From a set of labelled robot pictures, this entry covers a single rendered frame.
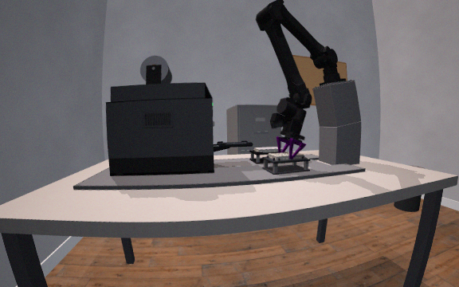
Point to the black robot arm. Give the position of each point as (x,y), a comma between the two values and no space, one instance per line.
(269,20)

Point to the black rectangular frame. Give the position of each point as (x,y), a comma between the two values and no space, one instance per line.
(258,159)

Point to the grey roll on black bracket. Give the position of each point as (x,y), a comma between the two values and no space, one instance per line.
(166,75)

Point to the white rectangular plate with grid of square wells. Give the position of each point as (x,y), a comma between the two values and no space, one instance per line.
(283,156)

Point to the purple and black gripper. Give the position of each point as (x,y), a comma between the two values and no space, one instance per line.
(290,140)

